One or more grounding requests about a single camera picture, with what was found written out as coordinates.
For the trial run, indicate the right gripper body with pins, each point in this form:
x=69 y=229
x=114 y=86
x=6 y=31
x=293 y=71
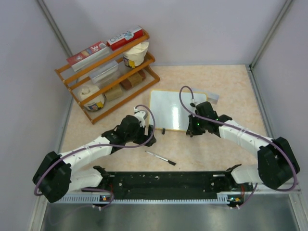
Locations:
x=200 y=122

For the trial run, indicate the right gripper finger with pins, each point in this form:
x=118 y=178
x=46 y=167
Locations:
x=191 y=126
x=203 y=130

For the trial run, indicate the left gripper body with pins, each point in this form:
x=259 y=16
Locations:
x=139 y=132

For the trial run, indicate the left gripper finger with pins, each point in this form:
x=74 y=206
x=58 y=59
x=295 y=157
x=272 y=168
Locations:
x=149 y=135
x=128 y=143

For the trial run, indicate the white whiteboard yellow frame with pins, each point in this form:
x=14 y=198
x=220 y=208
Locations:
x=169 y=114

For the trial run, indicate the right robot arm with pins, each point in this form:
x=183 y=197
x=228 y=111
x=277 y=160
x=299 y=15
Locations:
x=276 y=162

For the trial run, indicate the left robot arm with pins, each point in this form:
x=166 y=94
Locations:
x=59 y=174

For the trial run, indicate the grey whiteboard eraser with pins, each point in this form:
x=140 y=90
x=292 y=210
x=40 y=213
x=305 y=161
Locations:
x=211 y=97

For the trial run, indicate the tan sponge block left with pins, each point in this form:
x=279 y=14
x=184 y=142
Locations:
x=114 y=93

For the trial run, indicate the brown sponge block right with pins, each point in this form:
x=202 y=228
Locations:
x=133 y=80

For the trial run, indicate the orange wooden shelf rack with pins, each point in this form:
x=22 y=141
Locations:
x=90 y=97

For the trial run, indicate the clear plastic box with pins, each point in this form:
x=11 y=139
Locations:
x=106 y=74

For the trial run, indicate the white bag upper container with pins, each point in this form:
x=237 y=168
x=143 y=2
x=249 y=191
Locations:
x=135 y=56

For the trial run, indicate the red foil wrap box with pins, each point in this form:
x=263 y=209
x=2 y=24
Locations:
x=88 y=55

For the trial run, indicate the red white long box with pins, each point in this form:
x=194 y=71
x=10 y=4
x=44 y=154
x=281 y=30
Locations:
x=124 y=38

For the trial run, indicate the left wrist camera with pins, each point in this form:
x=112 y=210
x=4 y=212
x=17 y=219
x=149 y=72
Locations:
x=142 y=115

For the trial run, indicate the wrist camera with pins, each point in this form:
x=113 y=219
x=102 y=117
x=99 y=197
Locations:
x=194 y=103
x=142 y=115

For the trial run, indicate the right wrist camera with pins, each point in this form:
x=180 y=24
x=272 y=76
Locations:
x=194 y=103

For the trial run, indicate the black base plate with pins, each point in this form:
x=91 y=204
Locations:
x=171 y=185

